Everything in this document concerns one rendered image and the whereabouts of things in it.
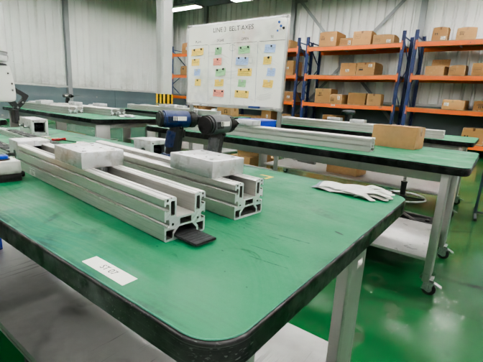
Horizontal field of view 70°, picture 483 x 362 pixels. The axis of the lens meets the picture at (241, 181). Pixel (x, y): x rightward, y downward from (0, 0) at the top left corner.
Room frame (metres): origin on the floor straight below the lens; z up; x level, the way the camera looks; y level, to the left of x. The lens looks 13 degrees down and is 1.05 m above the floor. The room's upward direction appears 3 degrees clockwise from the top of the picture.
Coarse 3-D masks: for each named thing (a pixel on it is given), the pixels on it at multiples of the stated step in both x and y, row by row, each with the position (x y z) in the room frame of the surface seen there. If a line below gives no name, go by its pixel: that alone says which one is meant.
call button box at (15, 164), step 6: (0, 162) 0.95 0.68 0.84; (6, 162) 0.96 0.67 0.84; (12, 162) 0.97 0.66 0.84; (18, 162) 0.98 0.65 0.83; (0, 168) 0.95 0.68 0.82; (6, 168) 0.96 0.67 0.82; (12, 168) 0.97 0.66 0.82; (18, 168) 0.98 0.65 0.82; (0, 174) 0.95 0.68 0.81; (6, 174) 0.96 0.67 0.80; (12, 174) 0.97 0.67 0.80; (18, 174) 0.98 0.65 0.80; (24, 174) 1.02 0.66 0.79; (0, 180) 0.94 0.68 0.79; (6, 180) 0.96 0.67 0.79; (12, 180) 0.97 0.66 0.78; (18, 180) 0.98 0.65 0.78
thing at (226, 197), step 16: (112, 144) 1.24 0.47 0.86; (128, 160) 1.05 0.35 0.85; (144, 160) 0.97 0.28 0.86; (160, 160) 1.04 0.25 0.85; (160, 176) 0.92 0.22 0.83; (176, 176) 0.89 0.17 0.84; (192, 176) 0.84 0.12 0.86; (240, 176) 0.83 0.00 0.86; (208, 192) 0.80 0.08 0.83; (224, 192) 0.76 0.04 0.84; (240, 192) 0.76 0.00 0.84; (256, 192) 0.80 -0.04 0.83; (208, 208) 0.79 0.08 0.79; (224, 208) 0.76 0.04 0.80; (240, 208) 0.76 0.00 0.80; (256, 208) 0.80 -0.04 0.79
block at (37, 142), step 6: (18, 138) 1.20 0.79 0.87; (24, 138) 1.21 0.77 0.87; (30, 138) 1.21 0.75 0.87; (36, 138) 1.22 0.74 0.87; (42, 138) 1.23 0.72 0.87; (12, 144) 1.16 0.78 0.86; (30, 144) 1.15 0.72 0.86; (36, 144) 1.16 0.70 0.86; (12, 150) 1.16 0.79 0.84; (18, 150) 1.12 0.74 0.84; (12, 156) 1.16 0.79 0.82; (18, 156) 1.12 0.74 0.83
